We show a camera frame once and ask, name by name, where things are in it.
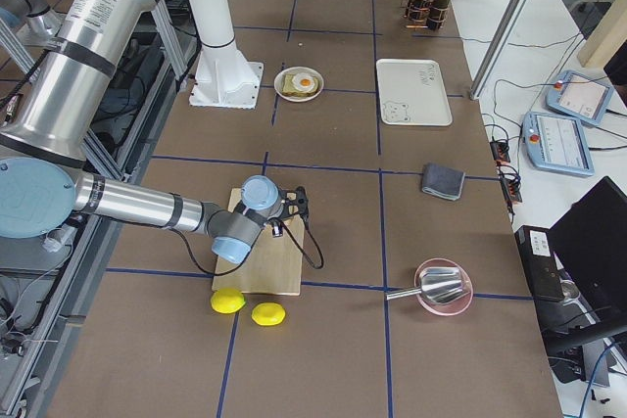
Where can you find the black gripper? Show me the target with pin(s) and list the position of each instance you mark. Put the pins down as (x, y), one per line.
(277, 229)

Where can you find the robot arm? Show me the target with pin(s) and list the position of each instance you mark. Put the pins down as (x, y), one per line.
(42, 176)
(34, 22)

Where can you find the cream bear serving tray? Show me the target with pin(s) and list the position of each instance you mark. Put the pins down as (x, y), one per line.
(412, 92)

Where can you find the wooden cutting board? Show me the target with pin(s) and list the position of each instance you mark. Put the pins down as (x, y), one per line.
(274, 264)

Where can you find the bottom bread slice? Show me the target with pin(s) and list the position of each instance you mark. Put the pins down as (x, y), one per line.
(287, 88)

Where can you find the fried egg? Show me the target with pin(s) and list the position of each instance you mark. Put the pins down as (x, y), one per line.
(304, 82)

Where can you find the white round plate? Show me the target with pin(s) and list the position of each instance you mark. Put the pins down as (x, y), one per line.
(279, 78)

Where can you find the grey folded cloth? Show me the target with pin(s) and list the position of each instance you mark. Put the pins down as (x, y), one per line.
(442, 181)

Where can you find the metal scoop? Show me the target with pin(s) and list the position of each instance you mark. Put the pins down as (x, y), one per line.
(436, 285)

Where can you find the pink bowl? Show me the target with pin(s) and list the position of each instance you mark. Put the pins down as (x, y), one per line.
(453, 308)

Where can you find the blue teach pendant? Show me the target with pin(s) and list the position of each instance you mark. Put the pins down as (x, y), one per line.
(557, 144)
(578, 95)

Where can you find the black monitor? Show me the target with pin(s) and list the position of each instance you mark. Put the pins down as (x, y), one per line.
(590, 242)

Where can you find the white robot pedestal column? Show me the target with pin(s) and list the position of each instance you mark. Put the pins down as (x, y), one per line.
(223, 78)

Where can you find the copper wire bottle rack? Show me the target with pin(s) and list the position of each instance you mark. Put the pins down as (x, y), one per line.
(423, 14)

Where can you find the aluminium frame post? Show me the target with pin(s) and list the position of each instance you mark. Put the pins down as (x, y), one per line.
(497, 46)

